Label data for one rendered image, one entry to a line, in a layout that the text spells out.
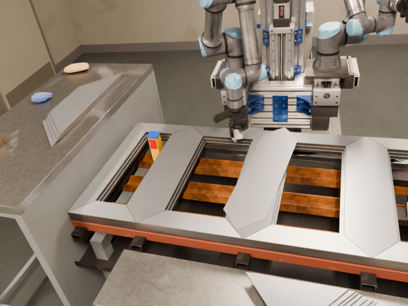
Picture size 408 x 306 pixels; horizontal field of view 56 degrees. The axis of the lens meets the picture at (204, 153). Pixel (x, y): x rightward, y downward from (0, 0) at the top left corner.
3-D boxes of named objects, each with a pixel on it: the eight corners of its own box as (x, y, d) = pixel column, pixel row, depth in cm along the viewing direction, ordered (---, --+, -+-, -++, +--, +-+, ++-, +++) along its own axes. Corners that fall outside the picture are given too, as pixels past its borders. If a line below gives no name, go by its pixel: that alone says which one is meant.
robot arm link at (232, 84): (238, 70, 180) (243, 78, 173) (240, 91, 186) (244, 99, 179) (222, 73, 179) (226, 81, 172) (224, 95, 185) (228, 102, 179)
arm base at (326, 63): (312, 61, 221) (313, 44, 215) (340, 61, 217) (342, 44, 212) (312, 73, 209) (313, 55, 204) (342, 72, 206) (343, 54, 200)
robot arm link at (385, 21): (365, 33, 182) (368, 10, 175) (387, 29, 183) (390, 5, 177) (374, 39, 175) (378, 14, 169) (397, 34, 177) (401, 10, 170)
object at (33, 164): (20, 215, 147) (16, 207, 144) (-94, 197, 165) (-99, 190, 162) (153, 70, 245) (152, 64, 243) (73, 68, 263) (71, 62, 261)
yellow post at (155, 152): (163, 167, 216) (156, 139, 204) (154, 167, 217) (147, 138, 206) (166, 162, 219) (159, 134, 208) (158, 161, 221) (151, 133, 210)
